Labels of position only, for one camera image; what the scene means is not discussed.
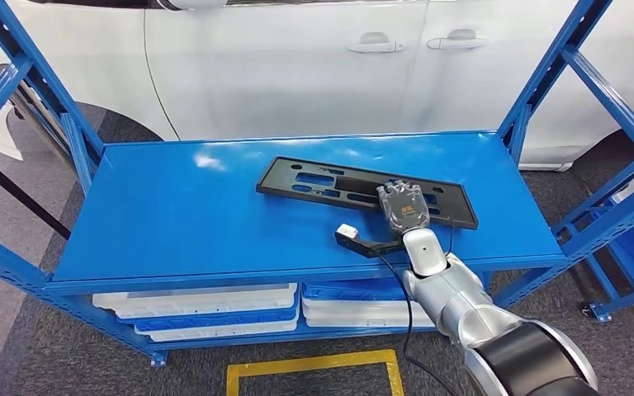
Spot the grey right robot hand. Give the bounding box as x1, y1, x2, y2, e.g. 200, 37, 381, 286
376, 180, 431, 237

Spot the black plastic plate part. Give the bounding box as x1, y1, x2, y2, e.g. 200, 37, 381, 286
255, 156, 480, 231

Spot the blue metal shelf rack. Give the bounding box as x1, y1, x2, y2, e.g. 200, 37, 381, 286
0, 0, 634, 368

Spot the blue wheeled shelf rack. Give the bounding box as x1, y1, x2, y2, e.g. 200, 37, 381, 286
584, 169, 634, 323

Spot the blue bin with red cloth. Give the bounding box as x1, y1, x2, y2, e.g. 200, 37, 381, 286
301, 277, 411, 302

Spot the yellow floor tape square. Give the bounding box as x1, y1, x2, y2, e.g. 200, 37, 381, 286
225, 349, 405, 396

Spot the white car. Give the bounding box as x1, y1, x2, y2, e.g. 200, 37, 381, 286
0, 0, 634, 172

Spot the black floor strip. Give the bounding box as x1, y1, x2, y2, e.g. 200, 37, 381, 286
0, 150, 72, 240

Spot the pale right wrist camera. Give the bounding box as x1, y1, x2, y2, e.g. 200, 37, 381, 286
334, 223, 385, 260

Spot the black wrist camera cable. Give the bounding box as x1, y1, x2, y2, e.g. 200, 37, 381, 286
374, 253, 461, 396

